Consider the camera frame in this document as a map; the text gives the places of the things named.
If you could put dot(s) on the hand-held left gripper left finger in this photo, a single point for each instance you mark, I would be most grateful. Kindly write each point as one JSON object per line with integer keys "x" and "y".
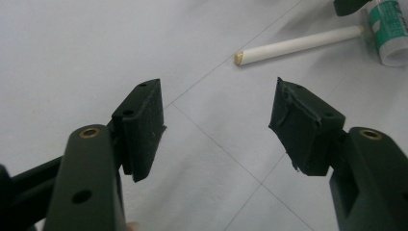
{"x": 86, "y": 179}

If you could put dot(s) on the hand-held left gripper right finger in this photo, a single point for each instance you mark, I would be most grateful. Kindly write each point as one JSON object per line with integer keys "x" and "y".
{"x": 369, "y": 179}

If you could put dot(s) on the green white glue stick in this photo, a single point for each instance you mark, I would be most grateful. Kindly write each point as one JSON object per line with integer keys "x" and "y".
{"x": 389, "y": 29}

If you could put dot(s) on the white paper-wrapped stick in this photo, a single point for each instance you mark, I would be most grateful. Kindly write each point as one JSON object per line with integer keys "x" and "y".
{"x": 298, "y": 45}

